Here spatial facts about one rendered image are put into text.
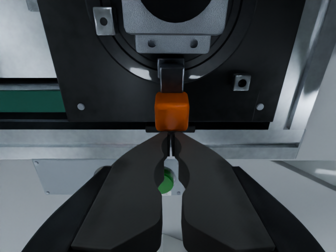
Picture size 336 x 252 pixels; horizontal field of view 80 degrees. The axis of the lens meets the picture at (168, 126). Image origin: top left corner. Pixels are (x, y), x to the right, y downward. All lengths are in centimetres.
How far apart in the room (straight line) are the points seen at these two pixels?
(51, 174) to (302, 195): 49
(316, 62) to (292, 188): 32
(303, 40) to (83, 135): 27
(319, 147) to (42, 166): 47
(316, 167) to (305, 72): 162
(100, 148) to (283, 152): 24
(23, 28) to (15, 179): 33
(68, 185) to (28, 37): 20
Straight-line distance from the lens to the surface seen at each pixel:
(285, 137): 30
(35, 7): 25
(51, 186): 35
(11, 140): 33
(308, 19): 26
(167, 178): 28
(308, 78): 27
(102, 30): 18
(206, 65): 20
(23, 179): 53
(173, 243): 58
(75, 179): 33
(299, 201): 56
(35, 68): 32
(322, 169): 192
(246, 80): 22
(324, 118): 45
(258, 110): 25
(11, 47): 33
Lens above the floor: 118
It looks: 62 degrees down
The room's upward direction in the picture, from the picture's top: 179 degrees counter-clockwise
